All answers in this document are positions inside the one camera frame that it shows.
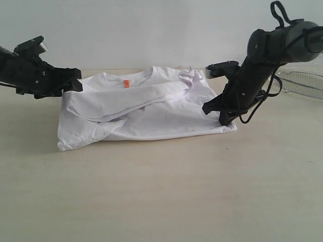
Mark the white t-shirt red logo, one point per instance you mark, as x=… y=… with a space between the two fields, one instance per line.
x=156 y=104

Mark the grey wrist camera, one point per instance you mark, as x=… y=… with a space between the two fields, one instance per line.
x=34 y=46
x=227 y=69

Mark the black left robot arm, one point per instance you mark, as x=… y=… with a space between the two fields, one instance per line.
x=9 y=63

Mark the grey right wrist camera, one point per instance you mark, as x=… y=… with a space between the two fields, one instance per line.
x=227 y=69

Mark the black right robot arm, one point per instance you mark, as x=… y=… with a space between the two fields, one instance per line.
x=267 y=51

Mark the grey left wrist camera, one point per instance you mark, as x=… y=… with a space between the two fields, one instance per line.
x=34 y=46

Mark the metal wire mesh basket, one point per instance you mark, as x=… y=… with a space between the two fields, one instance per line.
x=303 y=78

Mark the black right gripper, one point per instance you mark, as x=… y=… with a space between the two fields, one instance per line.
x=235 y=99

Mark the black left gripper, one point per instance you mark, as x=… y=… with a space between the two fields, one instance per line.
x=40 y=79

